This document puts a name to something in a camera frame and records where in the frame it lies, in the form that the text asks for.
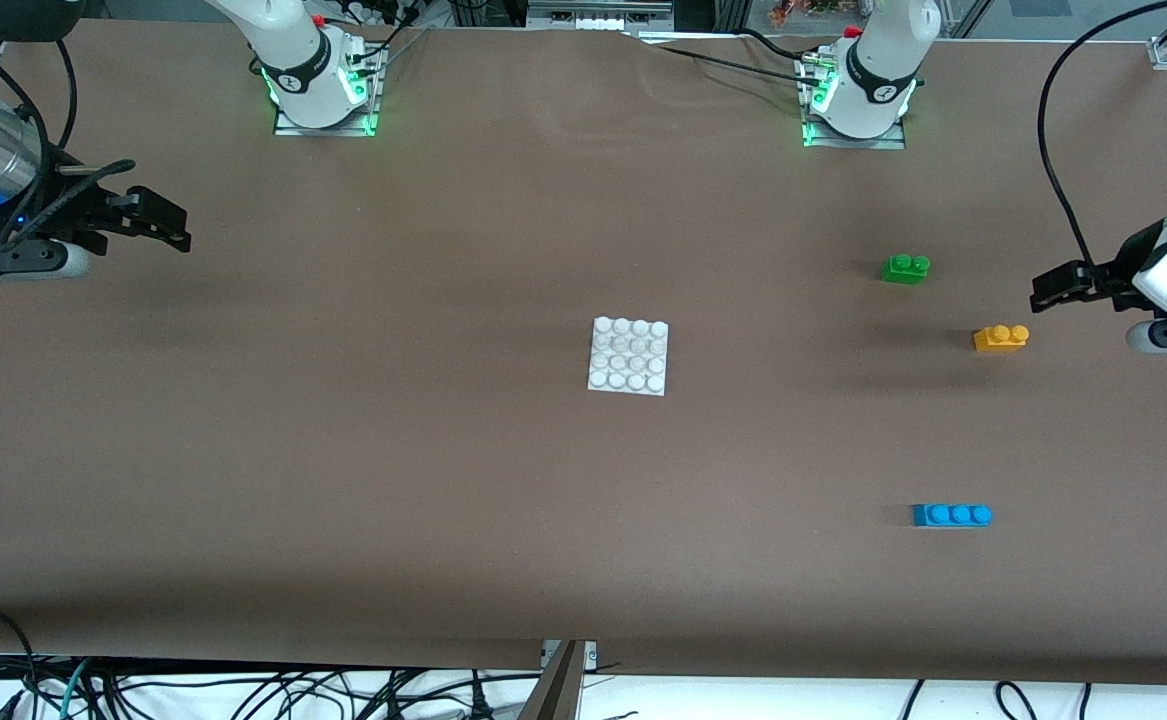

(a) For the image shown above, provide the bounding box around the white studded base plate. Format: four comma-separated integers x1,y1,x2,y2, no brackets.
587,317,670,398

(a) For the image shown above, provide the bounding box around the yellow two-stud block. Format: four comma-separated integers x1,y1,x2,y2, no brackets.
973,324,1031,353

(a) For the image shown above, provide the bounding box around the metal table edge bracket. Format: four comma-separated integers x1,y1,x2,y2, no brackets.
518,640,599,720

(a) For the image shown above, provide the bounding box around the teal cable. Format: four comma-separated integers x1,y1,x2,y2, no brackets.
55,658,92,720

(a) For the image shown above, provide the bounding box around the grey power strip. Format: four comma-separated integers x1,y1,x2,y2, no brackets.
526,0,676,31

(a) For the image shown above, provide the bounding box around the brown paper table cover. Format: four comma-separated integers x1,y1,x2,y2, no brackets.
0,20,1167,687

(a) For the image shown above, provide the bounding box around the blue three-stud block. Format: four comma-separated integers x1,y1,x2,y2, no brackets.
911,503,994,528

